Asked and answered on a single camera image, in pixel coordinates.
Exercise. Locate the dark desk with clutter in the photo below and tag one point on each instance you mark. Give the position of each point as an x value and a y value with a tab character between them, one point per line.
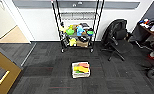
149	33

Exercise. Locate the wall socket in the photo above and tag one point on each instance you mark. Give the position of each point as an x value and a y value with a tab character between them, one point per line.
80	3
74	5

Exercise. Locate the yellow toy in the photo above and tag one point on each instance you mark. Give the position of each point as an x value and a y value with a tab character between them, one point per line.
72	42

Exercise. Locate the large green bowl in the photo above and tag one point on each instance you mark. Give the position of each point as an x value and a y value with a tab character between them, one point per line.
70	32

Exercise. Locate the yellow block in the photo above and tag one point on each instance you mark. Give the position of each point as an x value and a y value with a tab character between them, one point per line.
75	69

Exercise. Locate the black flat box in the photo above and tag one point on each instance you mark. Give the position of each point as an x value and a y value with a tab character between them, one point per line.
84	26

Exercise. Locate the orange soft item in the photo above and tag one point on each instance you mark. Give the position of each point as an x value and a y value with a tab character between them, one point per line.
81	69

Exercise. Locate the pale yellow bag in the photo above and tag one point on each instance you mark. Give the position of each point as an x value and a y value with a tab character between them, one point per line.
62	28

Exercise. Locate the small green bowl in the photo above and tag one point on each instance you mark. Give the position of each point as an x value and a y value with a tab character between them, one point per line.
90	32

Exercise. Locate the black office chair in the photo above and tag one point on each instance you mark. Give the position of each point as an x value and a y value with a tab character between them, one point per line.
118	38

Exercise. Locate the blue toy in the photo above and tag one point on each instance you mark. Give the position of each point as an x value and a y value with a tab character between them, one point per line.
79	30

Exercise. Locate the brown cardboard box with print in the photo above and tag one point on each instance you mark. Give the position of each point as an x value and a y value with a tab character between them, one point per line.
82	43

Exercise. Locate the pale basket with dark spots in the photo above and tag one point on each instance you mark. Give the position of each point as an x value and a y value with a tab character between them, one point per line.
73	75

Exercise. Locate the green flat item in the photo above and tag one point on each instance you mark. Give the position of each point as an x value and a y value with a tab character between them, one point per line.
80	72

